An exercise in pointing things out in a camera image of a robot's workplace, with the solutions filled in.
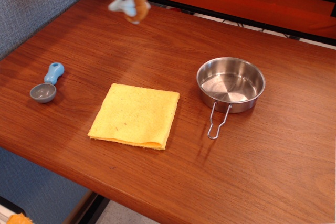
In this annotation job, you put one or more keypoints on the orange fuzzy object at corner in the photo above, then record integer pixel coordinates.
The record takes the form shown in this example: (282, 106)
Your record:
(17, 219)

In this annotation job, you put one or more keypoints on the plush bunny toy with carrot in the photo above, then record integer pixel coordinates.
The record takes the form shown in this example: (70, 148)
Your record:
(134, 11)

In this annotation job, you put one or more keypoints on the blue and grey measuring scoop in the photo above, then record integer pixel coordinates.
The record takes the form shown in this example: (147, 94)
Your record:
(46, 92)

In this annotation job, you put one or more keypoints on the orange panel with black frame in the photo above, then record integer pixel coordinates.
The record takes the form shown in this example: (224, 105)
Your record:
(308, 19)

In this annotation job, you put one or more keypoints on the stainless steel pan with handle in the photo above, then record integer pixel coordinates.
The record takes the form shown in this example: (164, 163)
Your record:
(229, 85)

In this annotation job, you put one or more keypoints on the folded yellow cloth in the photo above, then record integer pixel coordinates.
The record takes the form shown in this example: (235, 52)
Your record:
(135, 116)

